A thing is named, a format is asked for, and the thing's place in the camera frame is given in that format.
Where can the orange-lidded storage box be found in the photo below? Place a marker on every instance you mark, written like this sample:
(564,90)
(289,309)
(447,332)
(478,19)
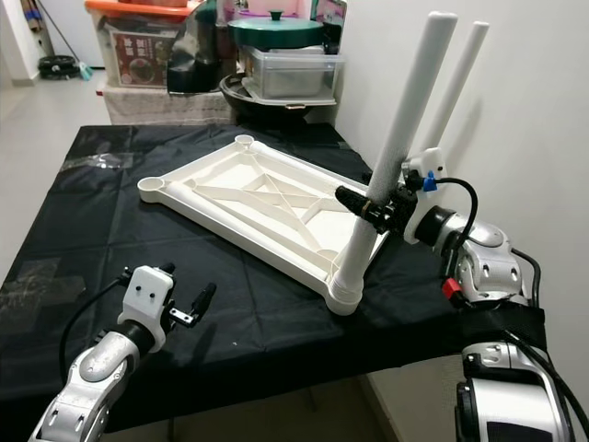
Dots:
(138,60)

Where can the white plastic table top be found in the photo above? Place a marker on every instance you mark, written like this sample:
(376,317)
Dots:
(239,207)

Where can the translucent pink plastic container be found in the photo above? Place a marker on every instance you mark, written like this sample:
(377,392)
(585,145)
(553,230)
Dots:
(276,7)

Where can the shiny black bag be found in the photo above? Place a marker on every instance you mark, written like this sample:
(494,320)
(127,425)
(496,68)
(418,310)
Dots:
(198,60)

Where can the yellow rubber band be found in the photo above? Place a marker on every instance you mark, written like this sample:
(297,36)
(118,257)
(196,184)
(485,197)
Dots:
(364,209)

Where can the framed picture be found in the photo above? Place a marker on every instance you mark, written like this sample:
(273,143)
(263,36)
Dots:
(329,14)

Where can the clear tape strip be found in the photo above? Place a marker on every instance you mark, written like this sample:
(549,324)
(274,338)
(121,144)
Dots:
(106,160)

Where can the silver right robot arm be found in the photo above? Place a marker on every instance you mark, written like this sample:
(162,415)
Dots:
(488,262)

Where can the black tablecloth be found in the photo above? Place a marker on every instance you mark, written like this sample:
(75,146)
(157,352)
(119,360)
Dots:
(239,368)

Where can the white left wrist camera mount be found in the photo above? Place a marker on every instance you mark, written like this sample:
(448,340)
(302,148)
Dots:
(149,299)

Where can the green pot lid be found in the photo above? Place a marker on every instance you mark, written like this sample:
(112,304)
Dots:
(276,35)

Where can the black wok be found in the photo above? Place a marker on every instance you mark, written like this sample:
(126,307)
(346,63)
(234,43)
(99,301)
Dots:
(237,103)

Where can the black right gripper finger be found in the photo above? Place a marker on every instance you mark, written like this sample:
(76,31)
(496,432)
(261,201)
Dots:
(355,204)

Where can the clear tape cross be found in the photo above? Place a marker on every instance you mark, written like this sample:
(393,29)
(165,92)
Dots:
(37,284)

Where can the white chest freezer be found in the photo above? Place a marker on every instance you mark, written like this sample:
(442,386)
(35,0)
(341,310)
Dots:
(74,28)

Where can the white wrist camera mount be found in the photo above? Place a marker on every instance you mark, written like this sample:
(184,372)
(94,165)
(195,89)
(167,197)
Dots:
(149,299)
(428,166)

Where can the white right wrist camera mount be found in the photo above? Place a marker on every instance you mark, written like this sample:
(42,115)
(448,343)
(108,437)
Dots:
(428,166)

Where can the clear plastic storage container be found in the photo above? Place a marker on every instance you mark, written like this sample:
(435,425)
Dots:
(294,75)

